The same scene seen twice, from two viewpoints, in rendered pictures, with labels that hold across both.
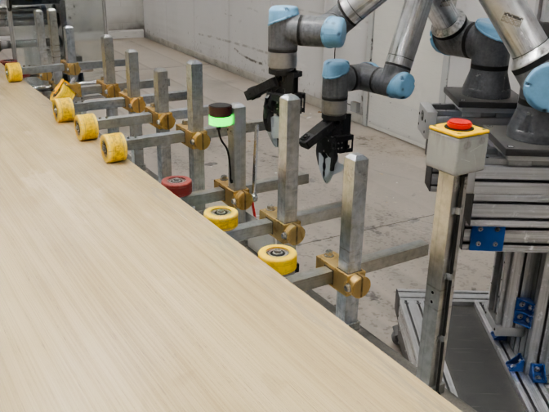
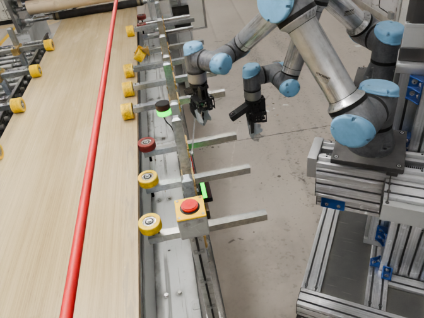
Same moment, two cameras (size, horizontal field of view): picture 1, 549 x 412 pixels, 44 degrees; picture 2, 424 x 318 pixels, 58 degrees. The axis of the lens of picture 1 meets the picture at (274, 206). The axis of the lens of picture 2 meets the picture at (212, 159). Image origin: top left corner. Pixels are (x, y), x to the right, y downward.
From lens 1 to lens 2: 0.93 m
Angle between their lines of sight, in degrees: 29
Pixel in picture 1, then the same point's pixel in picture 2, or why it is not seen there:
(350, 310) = not seen: hidden behind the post
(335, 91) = (248, 87)
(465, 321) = (363, 217)
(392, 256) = (236, 221)
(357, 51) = not seen: outside the picture
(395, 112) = not seen: hidden behind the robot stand
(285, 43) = (193, 69)
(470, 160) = (193, 231)
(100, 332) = (24, 270)
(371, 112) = (400, 20)
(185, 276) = (91, 232)
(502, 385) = (361, 274)
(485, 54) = (378, 53)
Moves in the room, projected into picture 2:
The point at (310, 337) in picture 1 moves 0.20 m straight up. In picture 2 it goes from (111, 303) to (89, 259)
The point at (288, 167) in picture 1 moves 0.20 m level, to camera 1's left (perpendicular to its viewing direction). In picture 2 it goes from (181, 157) to (135, 149)
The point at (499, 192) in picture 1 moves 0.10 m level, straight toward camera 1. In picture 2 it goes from (334, 180) to (320, 196)
